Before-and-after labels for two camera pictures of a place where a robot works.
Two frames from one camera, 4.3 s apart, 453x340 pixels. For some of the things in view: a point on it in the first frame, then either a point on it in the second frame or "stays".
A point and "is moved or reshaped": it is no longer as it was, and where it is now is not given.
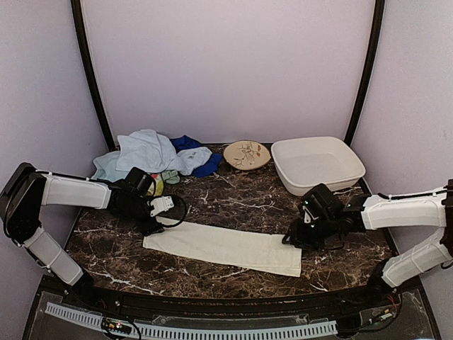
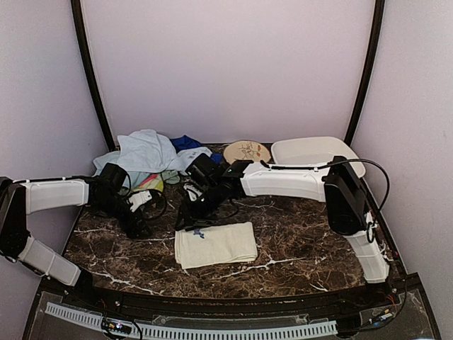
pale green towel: [170, 177] stays
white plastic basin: [303, 163] stays
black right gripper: [299, 239] -> [192, 217]
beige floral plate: [246, 154] stays
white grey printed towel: [189, 159] stays
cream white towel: [241, 251] is moved or reshaped
